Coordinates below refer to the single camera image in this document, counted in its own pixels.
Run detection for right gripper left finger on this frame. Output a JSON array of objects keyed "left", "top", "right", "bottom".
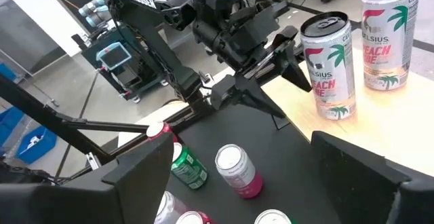
[{"left": 0, "top": 132, "right": 176, "bottom": 224}]

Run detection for dark equipment cart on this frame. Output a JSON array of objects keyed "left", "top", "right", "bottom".
[{"left": 71, "top": 25, "right": 170, "bottom": 105}]

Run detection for red Coca-Cola can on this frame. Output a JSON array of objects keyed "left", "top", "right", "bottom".
[
  {"left": 174, "top": 210, "right": 218, "bottom": 224},
  {"left": 145, "top": 120, "right": 179, "bottom": 143}
]

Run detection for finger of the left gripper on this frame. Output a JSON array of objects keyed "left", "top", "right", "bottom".
[
  {"left": 209, "top": 73, "right": 286, "bottom": 119},
  {"left": 270, "top": 24, "right": 313, "bottom": 94}
]

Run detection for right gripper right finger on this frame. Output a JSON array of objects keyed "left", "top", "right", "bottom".
[{"left": 310, "top": 130, "right": 434, "bottom": 224}]

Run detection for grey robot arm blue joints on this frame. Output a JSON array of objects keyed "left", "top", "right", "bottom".
[{"left": 77, "top": 0, "right": 115, "bottom": 28}]

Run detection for blue bin with white scraps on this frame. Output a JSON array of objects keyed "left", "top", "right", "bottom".
[{"left": 15, "top": 125, "right": 58, "bottom": 166}]

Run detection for light-blue framed screen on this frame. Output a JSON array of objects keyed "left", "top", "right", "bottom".
[{"left": 95, "top": 41, "right": 133, "bottom": 71}]

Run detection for green Sprite can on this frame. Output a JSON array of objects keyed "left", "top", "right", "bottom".
[
  {"left": 170, "top": 141, "right": 210, "bottom": 190},
  {"left": 253, "top": 208, "right": 294, "bottom": 224}
]

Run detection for silver corner bracket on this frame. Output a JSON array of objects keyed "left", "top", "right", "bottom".
[{"left": 85, "top": 151, "right": 102, "bottom": 170}]

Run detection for wooden shelf board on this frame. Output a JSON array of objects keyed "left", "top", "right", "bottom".
[{"left": 260, "top": 47, "right": 434, "bottom": 177}]

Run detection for blue storage bin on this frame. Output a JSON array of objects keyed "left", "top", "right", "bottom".
[{"left": 0, "top": 105, "right": 25, "bottom": 147}]

